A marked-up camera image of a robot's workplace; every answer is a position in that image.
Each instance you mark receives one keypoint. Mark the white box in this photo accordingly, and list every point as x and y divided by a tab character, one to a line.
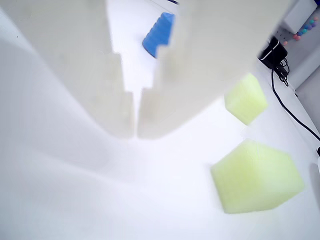
300	15

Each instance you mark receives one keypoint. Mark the teal ball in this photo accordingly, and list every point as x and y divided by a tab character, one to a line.
304	31

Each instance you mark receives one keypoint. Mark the purple ball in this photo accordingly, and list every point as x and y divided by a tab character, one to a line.
311	24

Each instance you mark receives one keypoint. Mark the pink ball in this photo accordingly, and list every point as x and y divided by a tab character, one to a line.
296	37
285	43

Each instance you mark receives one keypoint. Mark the black box device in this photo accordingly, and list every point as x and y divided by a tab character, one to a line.
273	52

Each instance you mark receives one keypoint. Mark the pale yellow foam block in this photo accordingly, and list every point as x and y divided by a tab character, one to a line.
257	177
246	100

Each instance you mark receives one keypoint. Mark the blue ribbed cylinder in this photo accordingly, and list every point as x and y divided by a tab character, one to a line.
160	35

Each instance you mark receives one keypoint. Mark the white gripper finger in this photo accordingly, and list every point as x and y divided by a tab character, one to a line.
212	50
75	50

